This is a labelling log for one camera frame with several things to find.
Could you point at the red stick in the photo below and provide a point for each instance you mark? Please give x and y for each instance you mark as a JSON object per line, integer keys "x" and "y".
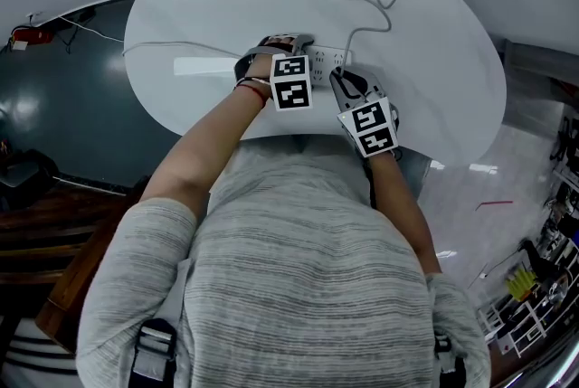
{"x": 493, "y": 204}

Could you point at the red fire extinguisher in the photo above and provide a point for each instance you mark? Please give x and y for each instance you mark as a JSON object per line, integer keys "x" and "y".
{"x": 31, "y": 35}

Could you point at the person in white shirt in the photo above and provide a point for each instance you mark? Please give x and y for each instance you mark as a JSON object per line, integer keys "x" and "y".
{"x": 294, "y": 264}

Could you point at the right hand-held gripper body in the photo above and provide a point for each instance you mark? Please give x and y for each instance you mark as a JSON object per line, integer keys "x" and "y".
{"x": 371, "y": 128}

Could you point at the person's left forearm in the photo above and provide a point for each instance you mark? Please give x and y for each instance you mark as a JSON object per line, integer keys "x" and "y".
{"x": 199, "y": 151}

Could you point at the white storage shelf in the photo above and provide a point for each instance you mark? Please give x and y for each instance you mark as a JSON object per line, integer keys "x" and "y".
{"x": 534, "y": 314}

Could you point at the black chair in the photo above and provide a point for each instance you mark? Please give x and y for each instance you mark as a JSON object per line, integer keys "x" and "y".
{"x": 25, "y": 176}

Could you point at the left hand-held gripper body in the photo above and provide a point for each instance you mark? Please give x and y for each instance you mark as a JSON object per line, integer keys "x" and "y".
{"x": 291, "y": 88}

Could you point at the white power strip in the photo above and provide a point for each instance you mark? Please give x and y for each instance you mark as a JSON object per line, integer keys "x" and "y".
{"x": 328, "y": 60}

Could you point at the person's left hand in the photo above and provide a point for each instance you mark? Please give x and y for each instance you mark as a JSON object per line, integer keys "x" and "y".
{"x": 260, "y": 67}

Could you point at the yellow bristled item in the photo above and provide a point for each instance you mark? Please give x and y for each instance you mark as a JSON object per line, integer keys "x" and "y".
{"x": 521, "y": 284}

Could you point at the person's right forearm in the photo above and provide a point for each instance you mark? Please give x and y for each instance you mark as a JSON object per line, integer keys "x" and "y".
{"x": 402, "y": 214}

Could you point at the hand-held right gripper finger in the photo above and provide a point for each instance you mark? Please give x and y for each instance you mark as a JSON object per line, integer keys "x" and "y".
{"x": 338, "y": 92}
{"x": 371, "y": 83}

